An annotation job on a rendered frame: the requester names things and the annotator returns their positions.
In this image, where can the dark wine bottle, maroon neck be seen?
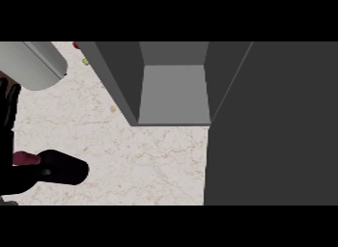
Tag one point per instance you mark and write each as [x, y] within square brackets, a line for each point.
[65, 167]

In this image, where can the grey open cabinet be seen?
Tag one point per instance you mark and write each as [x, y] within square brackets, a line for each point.
[173, 93]

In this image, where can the dark grey cabinet door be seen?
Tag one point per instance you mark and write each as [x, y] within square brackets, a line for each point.
[281, 128]

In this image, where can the pale grey cylinder appliance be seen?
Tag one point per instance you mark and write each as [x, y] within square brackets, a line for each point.
[24, 62]

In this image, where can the small green fruit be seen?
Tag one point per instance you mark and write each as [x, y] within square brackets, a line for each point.
[86, 61]

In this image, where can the small red fruit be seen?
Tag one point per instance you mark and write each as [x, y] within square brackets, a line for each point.
[76, 45]

